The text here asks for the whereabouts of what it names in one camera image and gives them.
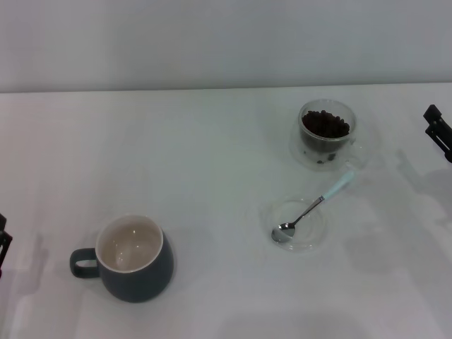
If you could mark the pile of coffee beans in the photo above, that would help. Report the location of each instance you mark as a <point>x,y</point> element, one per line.
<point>325,123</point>

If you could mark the clear glass saucer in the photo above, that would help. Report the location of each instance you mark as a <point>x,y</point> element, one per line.
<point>310,236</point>

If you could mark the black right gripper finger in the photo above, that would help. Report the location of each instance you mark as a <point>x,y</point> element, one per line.
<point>441,132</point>

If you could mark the double-walled glass cup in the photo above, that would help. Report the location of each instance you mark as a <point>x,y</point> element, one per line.
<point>306,155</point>

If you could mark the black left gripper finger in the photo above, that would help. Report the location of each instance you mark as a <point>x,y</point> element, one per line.
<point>3,240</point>

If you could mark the dark grey ceramic mug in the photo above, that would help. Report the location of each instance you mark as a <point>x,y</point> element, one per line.
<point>141,282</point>

